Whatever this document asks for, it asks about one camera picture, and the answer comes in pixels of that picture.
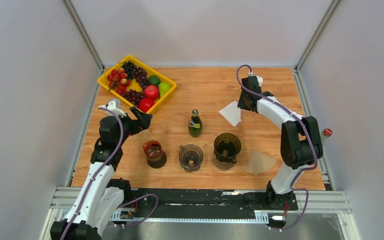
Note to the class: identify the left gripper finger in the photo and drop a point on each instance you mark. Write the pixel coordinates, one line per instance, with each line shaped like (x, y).
(139, 114)
(145, 120)

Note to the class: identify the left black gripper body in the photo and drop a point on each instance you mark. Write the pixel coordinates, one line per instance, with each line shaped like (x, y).
(131, 127)

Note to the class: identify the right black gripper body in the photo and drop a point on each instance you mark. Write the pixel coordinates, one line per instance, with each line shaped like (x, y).
(242, 102)

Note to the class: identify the white paper coffee filter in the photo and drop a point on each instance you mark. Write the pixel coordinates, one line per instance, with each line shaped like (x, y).
(232, 113)

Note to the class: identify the dark olive coffee dripper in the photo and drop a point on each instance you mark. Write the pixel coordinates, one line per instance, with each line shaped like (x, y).
(226, 148)

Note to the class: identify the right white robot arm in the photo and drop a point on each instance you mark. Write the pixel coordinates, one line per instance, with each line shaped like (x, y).
(300, 142)

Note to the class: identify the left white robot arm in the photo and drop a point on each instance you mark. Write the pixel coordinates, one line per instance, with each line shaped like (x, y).
(101, 194)

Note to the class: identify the brown paper coffee filter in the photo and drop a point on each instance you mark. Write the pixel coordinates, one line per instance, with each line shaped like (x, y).
(259, 162)

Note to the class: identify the red apple front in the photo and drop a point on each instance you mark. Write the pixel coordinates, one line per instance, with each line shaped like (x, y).
(146, 104)

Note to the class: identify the red apple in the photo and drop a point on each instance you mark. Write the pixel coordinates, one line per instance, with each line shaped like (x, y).
(152, 92)
(146, 104)

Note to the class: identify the dark purple grape bunch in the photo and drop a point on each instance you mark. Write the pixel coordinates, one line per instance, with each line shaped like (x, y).
(139, 80)

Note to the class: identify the red apple middle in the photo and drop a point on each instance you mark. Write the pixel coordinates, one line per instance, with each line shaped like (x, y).
(152, 92)

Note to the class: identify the green pear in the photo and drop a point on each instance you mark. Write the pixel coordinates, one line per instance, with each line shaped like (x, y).
(164, 87)

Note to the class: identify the green lime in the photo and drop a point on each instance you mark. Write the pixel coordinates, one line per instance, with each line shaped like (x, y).
(154, 80)

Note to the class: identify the small red fruits cluster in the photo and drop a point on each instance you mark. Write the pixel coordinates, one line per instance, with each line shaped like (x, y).
(118, 81)

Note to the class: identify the green glass Perrier bottle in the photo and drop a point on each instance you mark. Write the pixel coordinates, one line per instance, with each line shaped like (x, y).
(195, 125)

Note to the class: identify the yellow plastic fruit tray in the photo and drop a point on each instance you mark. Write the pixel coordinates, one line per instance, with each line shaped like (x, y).
(103, 82)

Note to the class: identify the clear glass server jug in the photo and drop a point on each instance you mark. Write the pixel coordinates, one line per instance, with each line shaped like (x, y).
(221, 165)

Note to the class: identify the red capped soda bottle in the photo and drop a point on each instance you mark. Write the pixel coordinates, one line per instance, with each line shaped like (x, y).
(325, 134)

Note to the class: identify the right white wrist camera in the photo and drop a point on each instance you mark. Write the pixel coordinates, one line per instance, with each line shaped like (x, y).
(259, 80)

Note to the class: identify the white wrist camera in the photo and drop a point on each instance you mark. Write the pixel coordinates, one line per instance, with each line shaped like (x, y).
(114, 105)
(259, 80)

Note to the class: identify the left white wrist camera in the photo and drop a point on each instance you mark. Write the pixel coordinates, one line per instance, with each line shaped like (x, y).
(114, 105)

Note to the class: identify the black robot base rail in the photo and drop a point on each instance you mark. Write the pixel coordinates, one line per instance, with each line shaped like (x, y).
(212, 205)

